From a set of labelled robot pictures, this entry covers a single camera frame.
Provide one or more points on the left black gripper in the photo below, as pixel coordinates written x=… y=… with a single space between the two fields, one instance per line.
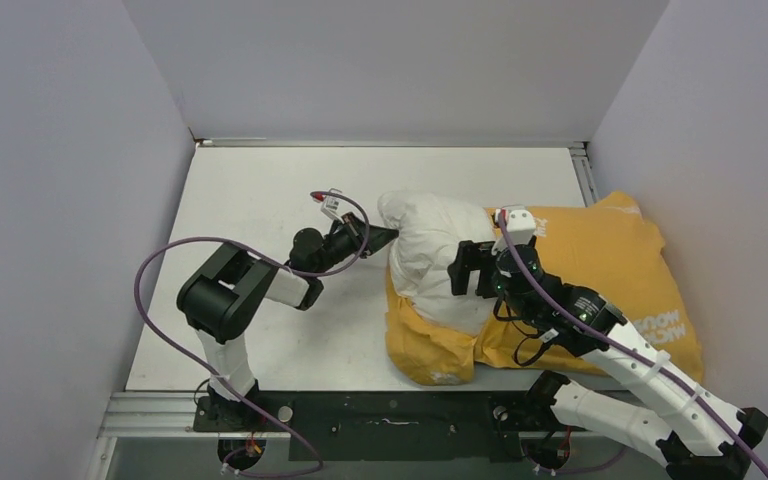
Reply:
x=356 y=231

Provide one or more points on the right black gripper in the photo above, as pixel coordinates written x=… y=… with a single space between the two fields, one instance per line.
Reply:
x=474 y=255

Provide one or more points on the white pillow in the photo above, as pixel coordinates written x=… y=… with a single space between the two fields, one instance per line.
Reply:
x=430 y=228

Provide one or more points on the yellow and blue pillowcase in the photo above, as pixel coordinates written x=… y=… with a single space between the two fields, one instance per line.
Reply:
x=609 y=247

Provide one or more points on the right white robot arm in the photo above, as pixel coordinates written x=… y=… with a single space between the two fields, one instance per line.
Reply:
x=676 y=422

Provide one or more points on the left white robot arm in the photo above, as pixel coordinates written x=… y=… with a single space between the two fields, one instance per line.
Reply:
x=221 y=298

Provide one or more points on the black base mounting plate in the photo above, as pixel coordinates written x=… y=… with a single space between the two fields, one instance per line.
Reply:
x=507 y=447

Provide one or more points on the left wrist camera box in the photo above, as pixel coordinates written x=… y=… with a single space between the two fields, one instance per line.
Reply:
x=330 y=204

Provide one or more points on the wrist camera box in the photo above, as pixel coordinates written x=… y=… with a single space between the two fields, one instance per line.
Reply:
x=330 y=204
x=520 y=224

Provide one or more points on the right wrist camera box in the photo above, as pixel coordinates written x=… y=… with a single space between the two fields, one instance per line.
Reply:
x=520 y=224

